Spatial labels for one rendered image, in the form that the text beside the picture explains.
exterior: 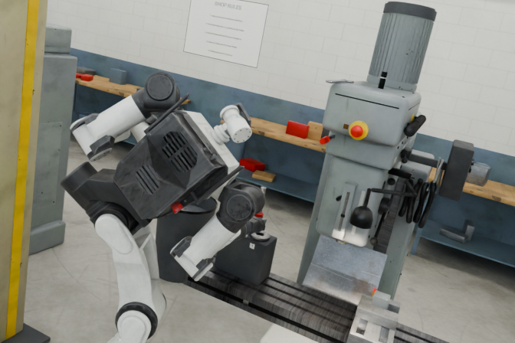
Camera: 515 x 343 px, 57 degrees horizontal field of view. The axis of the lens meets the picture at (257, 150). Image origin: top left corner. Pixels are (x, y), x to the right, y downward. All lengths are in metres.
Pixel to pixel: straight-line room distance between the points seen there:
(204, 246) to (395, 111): 0.73
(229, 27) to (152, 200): 5.42
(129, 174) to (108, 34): 6.51
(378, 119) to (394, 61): 0.42
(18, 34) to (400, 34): 1.76
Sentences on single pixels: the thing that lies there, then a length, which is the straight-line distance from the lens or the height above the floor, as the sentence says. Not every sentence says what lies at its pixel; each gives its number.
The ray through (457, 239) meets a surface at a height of 0.26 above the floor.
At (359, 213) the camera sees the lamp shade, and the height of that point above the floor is 1.50.
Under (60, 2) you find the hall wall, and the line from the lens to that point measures 8.57.
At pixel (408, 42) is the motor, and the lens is 1.92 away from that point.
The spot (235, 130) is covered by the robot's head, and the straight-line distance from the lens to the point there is 1.43.
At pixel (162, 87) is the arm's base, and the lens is 1.45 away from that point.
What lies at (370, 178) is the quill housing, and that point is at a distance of 1.71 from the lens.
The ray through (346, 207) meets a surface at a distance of 1.72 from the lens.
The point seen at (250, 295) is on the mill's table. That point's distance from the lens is 1.99.
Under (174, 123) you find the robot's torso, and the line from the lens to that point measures 1.32.
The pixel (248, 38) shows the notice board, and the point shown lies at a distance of 6.55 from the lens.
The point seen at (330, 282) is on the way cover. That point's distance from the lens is 2.27.
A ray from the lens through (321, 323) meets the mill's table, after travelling 1.94.
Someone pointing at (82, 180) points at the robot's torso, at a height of 1.45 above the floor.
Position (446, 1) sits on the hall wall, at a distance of 6.00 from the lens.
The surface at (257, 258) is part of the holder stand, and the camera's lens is 2.01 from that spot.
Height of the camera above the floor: 2.00
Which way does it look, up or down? 14 degrees down
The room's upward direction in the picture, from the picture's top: 11 degrees clockwise
